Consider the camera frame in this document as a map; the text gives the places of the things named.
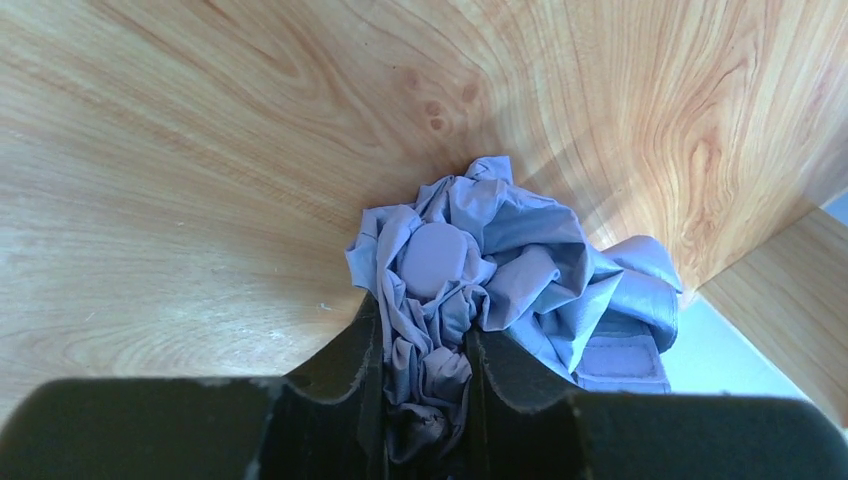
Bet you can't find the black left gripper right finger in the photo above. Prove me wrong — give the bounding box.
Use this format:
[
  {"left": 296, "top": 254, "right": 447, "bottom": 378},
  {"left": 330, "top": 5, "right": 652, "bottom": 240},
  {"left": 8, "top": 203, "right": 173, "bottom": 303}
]
[{"left": 467, "top": 330, "right": 847, "bottom": 479}]

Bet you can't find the lavender folding umbrella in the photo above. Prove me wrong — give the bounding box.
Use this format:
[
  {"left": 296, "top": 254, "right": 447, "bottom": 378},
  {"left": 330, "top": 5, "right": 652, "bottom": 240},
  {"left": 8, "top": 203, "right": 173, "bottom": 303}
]
[{"left": 346, "top": 156, "right": 683, "bottom": 464}]

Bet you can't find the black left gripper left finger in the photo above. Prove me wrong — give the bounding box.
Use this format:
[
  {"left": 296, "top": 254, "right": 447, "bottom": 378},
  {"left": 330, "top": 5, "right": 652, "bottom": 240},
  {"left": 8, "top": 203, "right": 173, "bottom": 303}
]
[{"left": 1, "top": 297, "right": 386, "bottom": 479}]

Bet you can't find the wooden shelf unit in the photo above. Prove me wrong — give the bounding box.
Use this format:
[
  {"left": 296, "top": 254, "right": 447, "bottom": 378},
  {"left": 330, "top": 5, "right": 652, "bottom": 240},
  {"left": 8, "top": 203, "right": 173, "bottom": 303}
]
[{"left": 699, "top": 209, "right": 847, "bottom": 428}]

